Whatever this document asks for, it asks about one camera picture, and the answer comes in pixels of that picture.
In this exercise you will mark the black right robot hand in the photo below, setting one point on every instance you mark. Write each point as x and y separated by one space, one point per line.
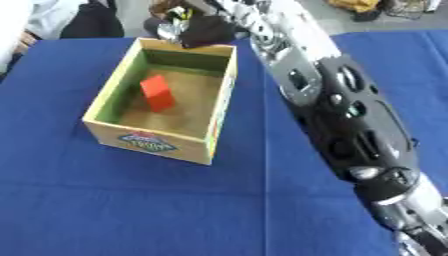
207 31

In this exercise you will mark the silver and black right robot arm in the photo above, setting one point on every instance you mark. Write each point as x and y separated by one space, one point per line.
350 126

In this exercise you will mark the tan cardboard box green inside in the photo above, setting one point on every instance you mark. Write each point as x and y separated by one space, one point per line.
175 100

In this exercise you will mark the red rectangular block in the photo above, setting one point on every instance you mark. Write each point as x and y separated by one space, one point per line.
157 93

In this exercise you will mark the black bag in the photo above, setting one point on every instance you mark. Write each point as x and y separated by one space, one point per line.
93 21

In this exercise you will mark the yellow cloth bundle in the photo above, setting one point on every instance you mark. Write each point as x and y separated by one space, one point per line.
354 4

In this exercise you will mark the person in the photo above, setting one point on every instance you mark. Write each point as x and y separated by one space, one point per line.
41 16

